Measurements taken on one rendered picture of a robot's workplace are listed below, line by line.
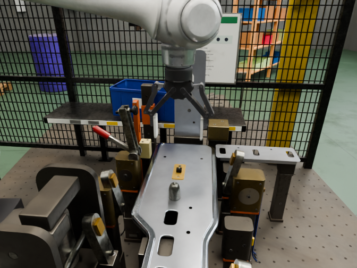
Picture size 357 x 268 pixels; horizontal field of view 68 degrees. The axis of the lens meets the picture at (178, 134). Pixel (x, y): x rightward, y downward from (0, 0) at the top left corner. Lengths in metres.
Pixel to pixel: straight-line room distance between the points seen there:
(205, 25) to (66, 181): 0.37
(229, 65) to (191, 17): 0.83
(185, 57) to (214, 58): 0.60
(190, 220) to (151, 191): 0.16
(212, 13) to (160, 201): 0.49
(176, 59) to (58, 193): 0.40
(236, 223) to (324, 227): 0.58
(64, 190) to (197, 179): 0.43
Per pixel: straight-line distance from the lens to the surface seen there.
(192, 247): 0.63
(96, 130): 0.84
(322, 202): 1.36
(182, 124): 1.07
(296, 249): 1.11
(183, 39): 0.48
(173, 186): 0.72
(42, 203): 0.50
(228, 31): 1.26
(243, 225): 0.71
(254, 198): 0.81
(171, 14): 0.48
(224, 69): 1.28
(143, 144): 0.90
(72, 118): 1.27
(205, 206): 0.73
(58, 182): 0.54
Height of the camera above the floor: 1.48
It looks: 26 degrees down
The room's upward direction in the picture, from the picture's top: straight up
